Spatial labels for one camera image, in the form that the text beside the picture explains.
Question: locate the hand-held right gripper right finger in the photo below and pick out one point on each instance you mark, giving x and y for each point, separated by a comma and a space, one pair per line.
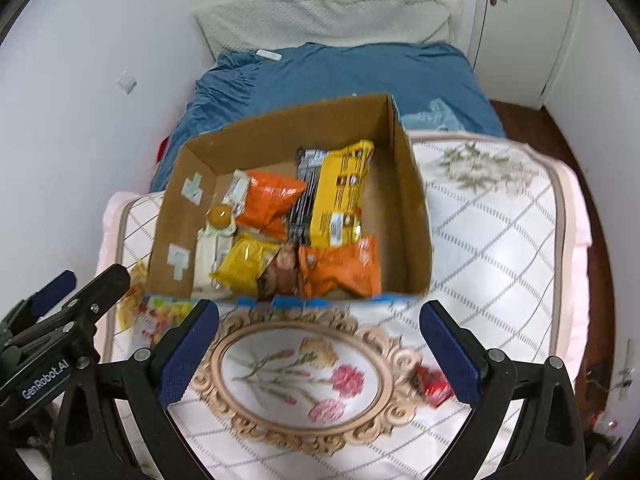
450, 355

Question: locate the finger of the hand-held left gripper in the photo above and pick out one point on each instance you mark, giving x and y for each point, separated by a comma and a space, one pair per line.
102, 287
55, 286

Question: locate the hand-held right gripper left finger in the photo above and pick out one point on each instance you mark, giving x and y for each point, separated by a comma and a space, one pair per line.
190, 355

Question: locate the small red snack packet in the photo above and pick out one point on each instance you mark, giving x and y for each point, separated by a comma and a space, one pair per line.
430, 385

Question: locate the brown snack packet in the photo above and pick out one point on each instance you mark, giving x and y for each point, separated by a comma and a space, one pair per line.
280, 272

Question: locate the orange snack packet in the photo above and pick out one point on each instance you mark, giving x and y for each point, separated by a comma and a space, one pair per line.
270, 200
340, 267

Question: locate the cardboard box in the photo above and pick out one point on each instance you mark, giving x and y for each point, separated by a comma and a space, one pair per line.
200, 185

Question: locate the yellow and black snack packet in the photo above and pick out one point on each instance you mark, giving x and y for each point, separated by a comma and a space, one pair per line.
340, 195

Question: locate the clear packet of yellow snacks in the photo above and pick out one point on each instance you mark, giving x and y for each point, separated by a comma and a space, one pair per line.
132, 280

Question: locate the colourful candy packet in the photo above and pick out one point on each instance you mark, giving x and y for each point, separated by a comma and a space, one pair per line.
170, 310

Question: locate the red cloth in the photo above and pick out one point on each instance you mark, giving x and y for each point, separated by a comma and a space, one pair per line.
163, 149

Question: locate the pink quilt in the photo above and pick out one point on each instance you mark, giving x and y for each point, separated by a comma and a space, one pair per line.
575, 210

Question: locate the light blue cloth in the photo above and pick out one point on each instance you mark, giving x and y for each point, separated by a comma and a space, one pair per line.
435, 115

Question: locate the small white bar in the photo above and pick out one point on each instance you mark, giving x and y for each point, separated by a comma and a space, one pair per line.
268, 54

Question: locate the blue bed sheet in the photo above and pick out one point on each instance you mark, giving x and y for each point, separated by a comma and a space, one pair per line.
325, 75

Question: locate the white door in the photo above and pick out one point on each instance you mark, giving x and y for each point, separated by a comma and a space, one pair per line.
525, 35

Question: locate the white textured pillow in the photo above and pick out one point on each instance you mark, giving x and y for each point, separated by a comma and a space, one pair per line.
325, 22

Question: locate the white wall socket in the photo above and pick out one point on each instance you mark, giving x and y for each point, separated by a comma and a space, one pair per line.
625, 367

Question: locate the white wall hook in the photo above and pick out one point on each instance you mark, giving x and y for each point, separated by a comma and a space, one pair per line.
126, 83

